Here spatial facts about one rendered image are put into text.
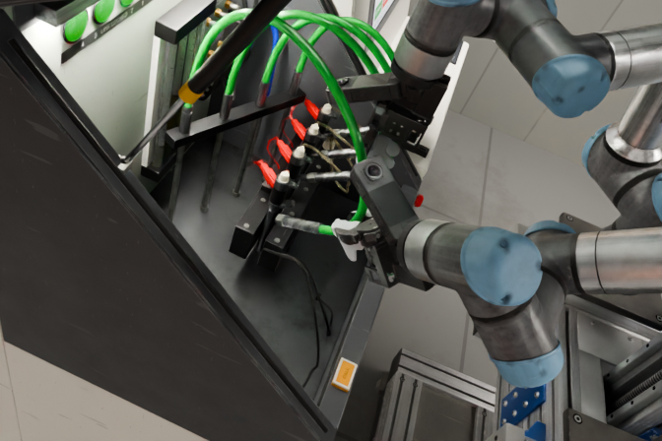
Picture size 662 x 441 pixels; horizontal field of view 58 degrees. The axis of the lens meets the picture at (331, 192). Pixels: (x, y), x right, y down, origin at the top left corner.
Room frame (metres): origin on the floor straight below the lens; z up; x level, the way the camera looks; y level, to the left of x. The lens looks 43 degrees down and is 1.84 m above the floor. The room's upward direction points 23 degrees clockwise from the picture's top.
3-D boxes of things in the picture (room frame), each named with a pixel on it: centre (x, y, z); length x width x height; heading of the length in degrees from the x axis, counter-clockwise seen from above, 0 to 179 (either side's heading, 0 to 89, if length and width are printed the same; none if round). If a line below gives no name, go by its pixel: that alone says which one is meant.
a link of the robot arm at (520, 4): (0.79, -0.13, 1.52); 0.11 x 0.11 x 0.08; 35
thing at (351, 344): (0.76, -0.15, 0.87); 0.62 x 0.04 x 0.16; 177
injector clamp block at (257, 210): (0.89, 0.08, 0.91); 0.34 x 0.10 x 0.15; 177
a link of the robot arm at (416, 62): (0.75, -0.04, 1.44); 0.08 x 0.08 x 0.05
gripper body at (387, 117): (0.75, -0.05, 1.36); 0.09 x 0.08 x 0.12; 87
